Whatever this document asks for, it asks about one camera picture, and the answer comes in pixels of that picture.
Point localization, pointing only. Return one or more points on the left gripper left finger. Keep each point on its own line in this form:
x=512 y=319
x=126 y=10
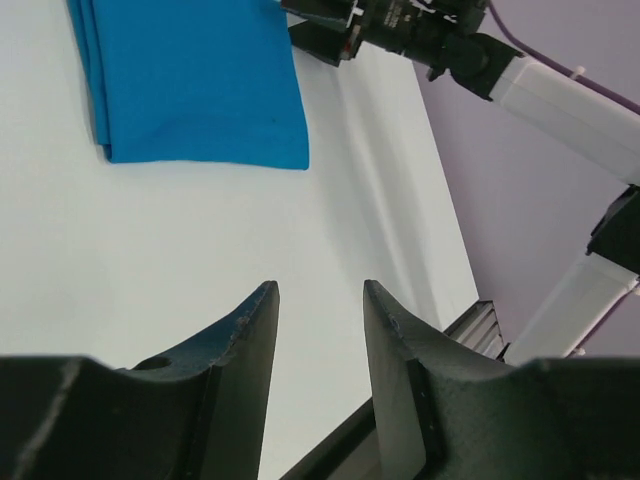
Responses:
x=194 y=411

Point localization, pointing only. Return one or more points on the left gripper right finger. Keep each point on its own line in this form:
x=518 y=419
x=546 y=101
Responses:
x=443 y=411

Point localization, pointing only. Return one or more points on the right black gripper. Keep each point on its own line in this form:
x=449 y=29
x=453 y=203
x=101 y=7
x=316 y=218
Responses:
x=324 y=44

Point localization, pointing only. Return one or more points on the blue polo shirt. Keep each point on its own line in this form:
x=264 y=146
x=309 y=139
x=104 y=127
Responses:
x=208 y=81

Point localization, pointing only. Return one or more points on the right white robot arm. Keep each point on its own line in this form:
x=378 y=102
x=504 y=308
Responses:
x=598 y=124

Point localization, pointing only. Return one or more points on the front aluminium rail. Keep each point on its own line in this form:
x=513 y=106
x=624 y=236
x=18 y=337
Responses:
x=478 y=329

